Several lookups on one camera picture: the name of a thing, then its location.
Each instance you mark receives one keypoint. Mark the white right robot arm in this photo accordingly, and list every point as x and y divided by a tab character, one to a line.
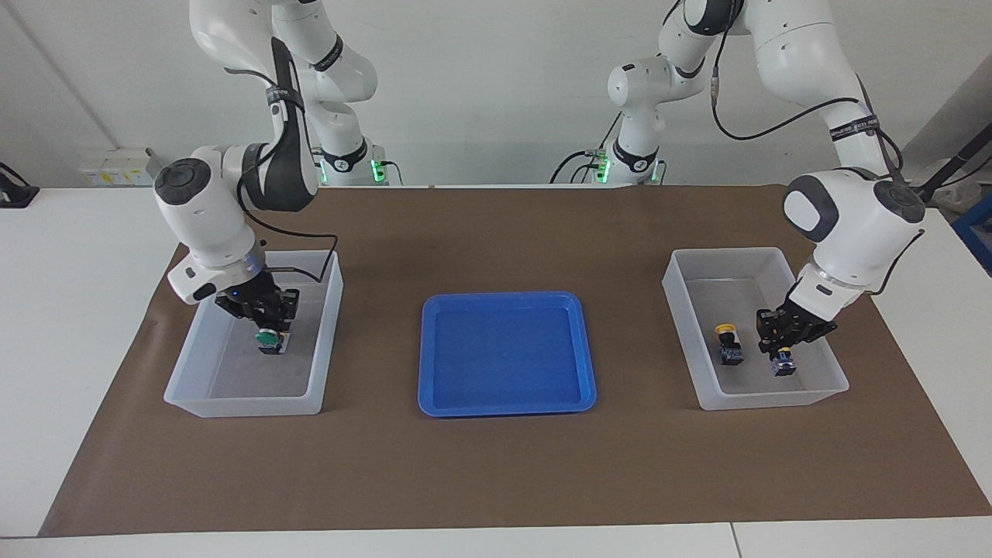
201	225

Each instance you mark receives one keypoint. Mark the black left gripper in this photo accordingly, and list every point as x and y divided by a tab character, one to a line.
804	322

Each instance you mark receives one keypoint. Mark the blue frame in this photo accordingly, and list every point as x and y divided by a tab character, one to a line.
978	232

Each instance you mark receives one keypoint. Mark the translucent white plastic box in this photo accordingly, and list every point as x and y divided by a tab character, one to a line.
744	391
232	384

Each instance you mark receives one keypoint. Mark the blue plastic tray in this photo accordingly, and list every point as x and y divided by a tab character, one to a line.
504	356

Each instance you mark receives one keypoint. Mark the brown table mat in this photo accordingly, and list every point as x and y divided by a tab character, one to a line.
496	465

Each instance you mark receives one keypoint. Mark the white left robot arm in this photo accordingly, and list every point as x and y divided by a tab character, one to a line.
852	217

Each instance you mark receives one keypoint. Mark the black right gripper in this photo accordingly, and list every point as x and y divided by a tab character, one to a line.
252	298

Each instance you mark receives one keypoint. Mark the yellow push button switch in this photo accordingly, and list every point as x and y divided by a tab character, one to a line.
785	366
729	346

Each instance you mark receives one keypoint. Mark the black desk clamp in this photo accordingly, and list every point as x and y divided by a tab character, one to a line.
15	194

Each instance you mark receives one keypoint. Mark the black stand pole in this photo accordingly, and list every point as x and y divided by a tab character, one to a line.
965	155

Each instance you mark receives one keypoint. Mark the white wall socket boxes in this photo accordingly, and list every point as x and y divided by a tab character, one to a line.
116	167

